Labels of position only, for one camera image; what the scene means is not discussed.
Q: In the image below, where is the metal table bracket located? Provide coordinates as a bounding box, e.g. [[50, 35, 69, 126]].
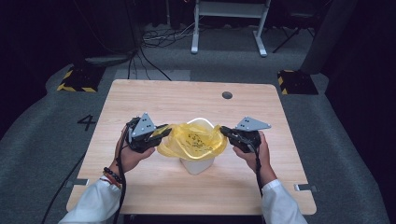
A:
[[293, 183, 319, 193], [64, 178, 90, 189]]

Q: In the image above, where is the yellow-black striped stand base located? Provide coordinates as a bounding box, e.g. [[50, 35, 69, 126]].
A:
[[276, 69, 319, 96], [56, 65, 106, 93]]

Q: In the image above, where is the bundle of floor cables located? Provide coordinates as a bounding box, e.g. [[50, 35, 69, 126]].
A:
[[141, 21, 195, 49]]

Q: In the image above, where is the left hand-held gripper black cable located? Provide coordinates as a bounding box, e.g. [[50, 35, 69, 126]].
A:
[[111, 123, 129, 224]]

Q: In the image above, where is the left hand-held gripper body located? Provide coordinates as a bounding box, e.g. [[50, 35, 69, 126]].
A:
[[125, 112, 157, 154]]

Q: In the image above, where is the person's left hand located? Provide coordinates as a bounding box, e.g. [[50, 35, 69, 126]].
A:
[[114, 128, 156, 175]]

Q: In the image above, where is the hand-held gripper black cable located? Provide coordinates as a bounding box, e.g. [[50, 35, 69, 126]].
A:
[[252, 145, 264, 198], [111, 123, 129, 224]]

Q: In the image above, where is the black bead bracelet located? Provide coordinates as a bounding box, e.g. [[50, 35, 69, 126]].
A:
[[103, 166, 123, 185]]

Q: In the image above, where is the person's right hand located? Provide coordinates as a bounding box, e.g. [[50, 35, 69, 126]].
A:
[[232, 130, 278, 187]]

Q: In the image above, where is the white bin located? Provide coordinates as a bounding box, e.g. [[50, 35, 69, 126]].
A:
[[178, 117, 217, 175]]

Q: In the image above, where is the right hand-held gripper black cable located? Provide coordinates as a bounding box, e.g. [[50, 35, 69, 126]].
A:
[[252, 145, 264, 198]]

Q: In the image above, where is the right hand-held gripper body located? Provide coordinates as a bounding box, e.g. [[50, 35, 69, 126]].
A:
[[231, 116, 272, 154]]

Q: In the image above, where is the thin black floor cable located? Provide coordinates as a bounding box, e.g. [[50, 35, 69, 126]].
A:
[[39, 151, 87, 224]]

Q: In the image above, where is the white desk frame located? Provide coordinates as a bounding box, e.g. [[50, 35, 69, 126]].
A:
[[190, 0, 272, 58]]

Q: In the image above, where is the black tripod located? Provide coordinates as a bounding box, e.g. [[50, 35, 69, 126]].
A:
[[272, 24, 316, 54]]

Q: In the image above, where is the grey pillar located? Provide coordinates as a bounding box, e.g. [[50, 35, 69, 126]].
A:
[[299, 0, 360, 76]]

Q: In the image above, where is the yellow plastic bag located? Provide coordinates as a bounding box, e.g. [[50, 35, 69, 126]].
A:
[[156, 119, 229, 161]]

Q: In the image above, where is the red string bracelet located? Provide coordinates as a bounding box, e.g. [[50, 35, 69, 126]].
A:
[[98, 176, 121, 190]]

